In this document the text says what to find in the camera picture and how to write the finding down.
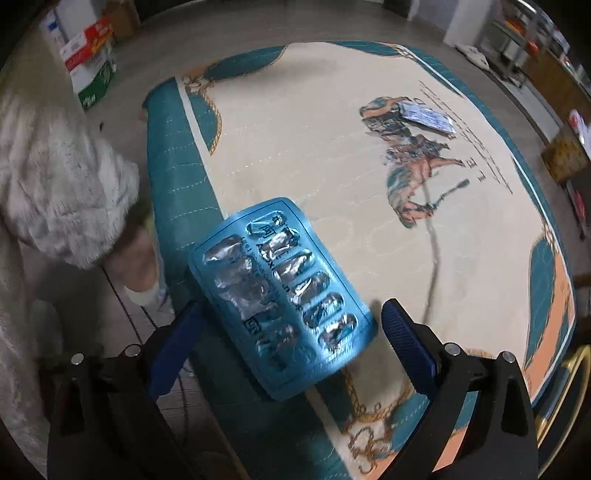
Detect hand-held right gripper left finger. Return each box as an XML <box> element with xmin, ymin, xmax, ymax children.
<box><xmin>46</xmin><ymin>300</ymin><xmax>218</xmax><ymax>480</ymax></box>

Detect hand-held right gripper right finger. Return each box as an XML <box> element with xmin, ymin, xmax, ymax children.
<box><xmin>376</xmin><ymin>298</ymin><xmax>540</xmax><ymax>480</ymax></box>

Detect blue blister pack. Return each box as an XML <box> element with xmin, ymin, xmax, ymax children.
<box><xmin>187</xmin><ymin>197</ymin><xmax>379</xmax><ymax>401</ymax></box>

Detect blue bin with cream rim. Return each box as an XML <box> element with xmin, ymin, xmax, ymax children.
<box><xmin>531</xmin><ymin>344</ymin><xmax>591</xmax><ymax>462</ymax></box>

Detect person's white shoe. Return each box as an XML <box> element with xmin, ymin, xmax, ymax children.
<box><xmin>124</xmin><ymin>281</ymin><xmax>175</xmax><ymax>315</ymax></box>

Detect person's leg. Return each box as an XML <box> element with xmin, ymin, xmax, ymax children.
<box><xmin>108</xmin><ymin>222</ymin><xmax>160</xmax><ymax>296</ymax></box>

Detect person in fuzzy robe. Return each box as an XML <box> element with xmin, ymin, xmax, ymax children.
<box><xmin>0</xmin><ymin>46</ymin><xmax>141</xmax><ymax>467</ymax></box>

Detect teal and beige printed mat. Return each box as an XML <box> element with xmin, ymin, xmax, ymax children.
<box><xmin>141</xmin><ymin>41</ymin><xmax>578</xmax><ymax>480</ymax></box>

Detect grey foil packet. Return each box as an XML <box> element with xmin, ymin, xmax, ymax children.
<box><xmin>398</xmin><ymin>102</ymin><xmax>457</xmax><ymax>138</ymax></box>

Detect floral bin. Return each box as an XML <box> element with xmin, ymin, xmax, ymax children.
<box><xmin>541</xmin><ymin>108</ymin><xmax>591</xmax><ymax>184</ymax></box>

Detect green and white cardboard box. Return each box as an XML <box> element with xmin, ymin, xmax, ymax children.
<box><xmin>74</xmin><ymin>46</ymin><xmax>119</xmax><ymax>112</ymax></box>

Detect white slippers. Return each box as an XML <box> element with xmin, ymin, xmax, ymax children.
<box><xmin>456</xmin><ymin>44</ymin><xmax>491</xmax><ymax>71</ymax></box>

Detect wooden cabinet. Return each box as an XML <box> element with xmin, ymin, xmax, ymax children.
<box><xmin>526</xmin><ymin>46</ymin><xmax>591</xmax><ymax>134</ymax></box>

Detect metal shelf rack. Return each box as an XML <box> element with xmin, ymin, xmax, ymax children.
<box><xmin>485</xmin><ymin>14</ymin><xmax>573</xmax><ymax>88</ymax></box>

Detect white and red cardboard box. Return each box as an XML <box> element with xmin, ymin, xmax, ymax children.
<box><xmin>39</xmin><ymin>4</ymin><xmax>116</xmax><ymax>77</ymax></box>

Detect brown cardboard box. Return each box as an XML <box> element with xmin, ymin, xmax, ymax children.
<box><xmin>104</xmin><ymin>0</ymin><xmax>141</xmax><ymax>44</ymax></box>

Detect thin grey cable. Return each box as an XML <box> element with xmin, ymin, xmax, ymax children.
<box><xmin>418</xmin><ymin>182</ymin><xmax>443</xmax><ymax>326</ymax></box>

